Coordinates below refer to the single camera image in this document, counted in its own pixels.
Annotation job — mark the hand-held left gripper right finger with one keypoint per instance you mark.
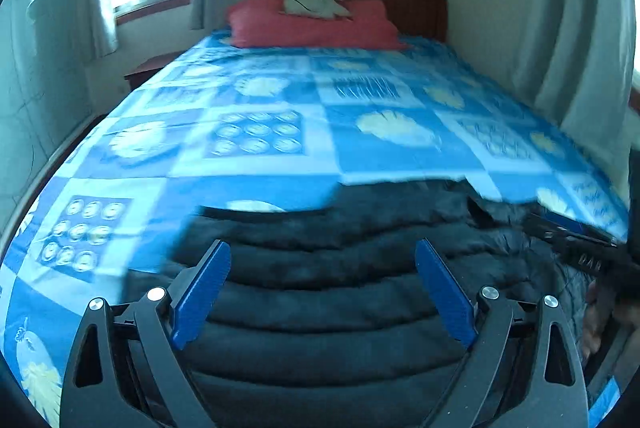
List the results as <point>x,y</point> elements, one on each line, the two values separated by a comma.
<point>446,295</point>

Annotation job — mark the black quilted puffer jacket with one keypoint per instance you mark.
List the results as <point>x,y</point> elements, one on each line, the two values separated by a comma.
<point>325,268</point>

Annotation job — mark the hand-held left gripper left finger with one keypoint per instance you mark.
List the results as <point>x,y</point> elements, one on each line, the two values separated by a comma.
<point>200,295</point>

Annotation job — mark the person's right hand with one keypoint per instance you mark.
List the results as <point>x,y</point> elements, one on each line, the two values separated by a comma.
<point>597,323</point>

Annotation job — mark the small white printed cushion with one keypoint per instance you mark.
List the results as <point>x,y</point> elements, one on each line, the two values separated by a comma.
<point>310,0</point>

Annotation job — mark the dark wooden headboard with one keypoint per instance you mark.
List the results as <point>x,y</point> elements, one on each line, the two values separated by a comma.
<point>410,3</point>

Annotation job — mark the white wardrobe with circle pattern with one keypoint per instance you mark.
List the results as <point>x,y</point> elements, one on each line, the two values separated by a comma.
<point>40,83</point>

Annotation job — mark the dark wooden nightstand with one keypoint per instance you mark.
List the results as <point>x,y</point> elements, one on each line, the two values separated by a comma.
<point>150,68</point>

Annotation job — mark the bed with blue patterned sheet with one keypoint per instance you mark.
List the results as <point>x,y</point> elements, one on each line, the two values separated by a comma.
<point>300,133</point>

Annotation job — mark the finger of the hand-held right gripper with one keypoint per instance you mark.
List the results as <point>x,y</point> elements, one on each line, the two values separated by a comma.
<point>570,220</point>
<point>545,228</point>

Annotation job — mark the wooden window sill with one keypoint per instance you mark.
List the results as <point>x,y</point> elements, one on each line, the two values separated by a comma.
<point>150,3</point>

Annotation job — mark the red pillow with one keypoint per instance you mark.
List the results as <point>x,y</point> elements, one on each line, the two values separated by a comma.
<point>350,28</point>

